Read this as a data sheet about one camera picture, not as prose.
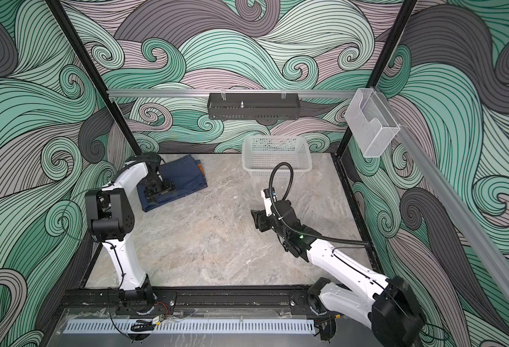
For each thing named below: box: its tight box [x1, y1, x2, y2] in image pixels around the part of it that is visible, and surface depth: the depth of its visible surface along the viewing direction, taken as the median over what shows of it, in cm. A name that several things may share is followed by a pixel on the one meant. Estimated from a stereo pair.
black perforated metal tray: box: [207, 92, 301, 121], surface depth 97 cm
